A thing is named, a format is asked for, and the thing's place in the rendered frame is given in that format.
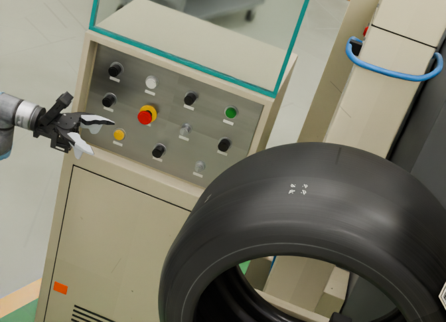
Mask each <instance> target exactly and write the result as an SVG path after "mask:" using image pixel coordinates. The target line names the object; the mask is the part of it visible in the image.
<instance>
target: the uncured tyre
mask: <svg viewBox="0 0 446 322"><path fill-rule="evenodd" d="M339 147H341V148H342V149H341V151H340V156H339V159H338V163H337V165H335V162H336V158H337V155H338V151H339ZM288 183H304V184H312V185H311V189H310V193H309V196H303V195H285V194H286V190H287V185H288ZM213 192H214V194H213V195H212V197H211V199H210V200H208V201H207V202H205V203H204V204H203V202H204V200H205V198H206V197H207V196H208V195H210V194H211V193H213ZM268 256H300V257H306V258H313V259H316V260H322V261H324V262H328V263H331V264H334V265H337V266H340V267H342V268H344V269H347V270H349V271H351V272H353V273H355V274H357V275H359V276H360V277H362V278H364V279H365V280H367V281H368V282H370V283H371V284H373V285H374V286H376V287H377V288H378V289H379V290H380V291H381V292H383V293H384V294H385V295H386V296H387V297H388V298H389V299H390V300H391V301H392V302H393V303H394V304H395V306H396V308H395V309H393V310H392V311H391V312H389V313H387V314H385V315H384V316H382V317H379V318H377V319H375V320H373V321H369V322H446V310H445V308H444V306H443V304H442V302H441V300H440V298H439V294H440V293H441V290H442V289H443V286H444V285H445V282H446V210H445V209H444V208H443V206H442V204H441V203H440V202H439V201H438V200H437V198H436V197H435V196H434V195H433V193H432V192H431V191H430V190H429V189H428V188H427V187H426V186H425V185H424V184H422V183H421V182H420V181H419V180H417V179H416V178H415V177H414V176H413V175H411V174H410V173H408V172H407V171H406V170H404V169H402V168H401V167H399V166H398V165H396V164H394V163H392V162H391V161H389V160H387V159H385V158H383V157H380V156H378V155H375V154H373V153H370V152H368V151H365V150H362V149H358V148H355V147H350V146H347V145H341V144H335V143H325V142H300V143H289V144H285V145H278V146H275V147H270V148H268V149H264V150H262V151H259V152H257V153H254V154H252V155H250V156H248V157H246V158H244V159H243V160H241V161H239V162H237V163H236V164H234V165H232V166H231V167H229V168H228V169H227V170H225V171H224V172H223V173H221V174H220V175H219V176H217V178H215V180H213V182H211V184H209V185H208V187H207V188H206V189H205V190H204V192H203V193H202V194H201V196H200V198H199V199H198V201H197V202H196V204H195V206H194V208H193V209H192V211H191V213H190V214H189V216H188V218H187V220H186V221H185V223H184V224H183V227H182V228H181V230H180V231H179V233H178V235H177V237H176V238H175V240H174V242H173V243H172V245H171V247H170V248H169V251H168V253H167V255H166V258H165V261H164V263H163V267H162V270H161V277H160V282H159V293H158V310H159V320H160V322H306V321H302V320H300V319H297V318H294V317H292V316H290V315H288V314H286V313H284V312H282V311H280V310H278V309H277V308H275V307H274V306H273V305H271V304H270V303H268V302H267V301H266V300H265V299H264V298H263V297H262V296H261V295H260V294H259V293H258V292H257V291H256V290H255V289H254V288H253V287H252V286H251V285H250V283H249V282H248V280H247V279H246V277H245V275H244V274H243V272H242V270H241V268H240V265H239V264H241V263H243V262H247V261H249V260H253V259H257V258H263V257H268Z"/></svg>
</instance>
